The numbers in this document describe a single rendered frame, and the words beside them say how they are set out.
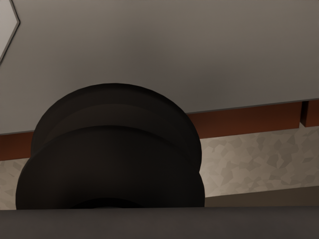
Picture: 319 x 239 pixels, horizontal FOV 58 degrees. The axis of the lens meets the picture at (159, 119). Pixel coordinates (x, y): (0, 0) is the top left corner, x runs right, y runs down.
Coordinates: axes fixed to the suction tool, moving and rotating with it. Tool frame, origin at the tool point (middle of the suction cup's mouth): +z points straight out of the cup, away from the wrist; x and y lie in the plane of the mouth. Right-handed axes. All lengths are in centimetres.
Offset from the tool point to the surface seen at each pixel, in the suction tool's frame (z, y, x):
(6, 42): 9.9, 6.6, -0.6
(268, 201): 94, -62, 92
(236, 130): 13.6, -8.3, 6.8
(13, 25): 9.9, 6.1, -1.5
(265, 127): 13.5, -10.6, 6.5
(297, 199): 93, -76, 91
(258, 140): 27.8, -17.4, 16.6
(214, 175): 27.9, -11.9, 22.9
